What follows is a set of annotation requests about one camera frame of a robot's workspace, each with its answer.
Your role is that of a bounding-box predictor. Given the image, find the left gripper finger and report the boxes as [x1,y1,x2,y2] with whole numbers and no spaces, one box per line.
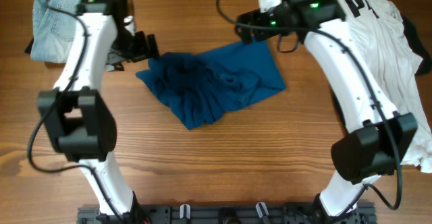
[146,34,159,59]
[133,31,151,62]

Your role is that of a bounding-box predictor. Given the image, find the blue polo shirt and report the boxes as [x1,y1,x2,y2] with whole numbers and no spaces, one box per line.
[136,41,286,130]

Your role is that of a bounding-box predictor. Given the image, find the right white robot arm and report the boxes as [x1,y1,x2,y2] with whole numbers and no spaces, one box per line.
[236,0,417,223]

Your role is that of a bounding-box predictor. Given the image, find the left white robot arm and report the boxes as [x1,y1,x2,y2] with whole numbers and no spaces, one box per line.
[27,0,159,223]

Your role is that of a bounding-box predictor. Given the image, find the light blue denim jeans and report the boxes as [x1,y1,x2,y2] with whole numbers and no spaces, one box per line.
[30,0,80,63]

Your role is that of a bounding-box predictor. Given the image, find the white printed t-shirt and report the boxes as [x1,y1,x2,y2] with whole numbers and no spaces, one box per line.
[337,0,431,173]

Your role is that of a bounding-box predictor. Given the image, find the black garment under jeans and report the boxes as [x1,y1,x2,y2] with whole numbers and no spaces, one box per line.
[24,38,34,55]

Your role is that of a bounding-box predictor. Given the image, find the black garment under white shirt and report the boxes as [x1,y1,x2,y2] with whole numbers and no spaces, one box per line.
[344,11,431,80]

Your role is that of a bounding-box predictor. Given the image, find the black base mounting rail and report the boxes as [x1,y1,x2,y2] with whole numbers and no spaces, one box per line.
[76,202,377,224]

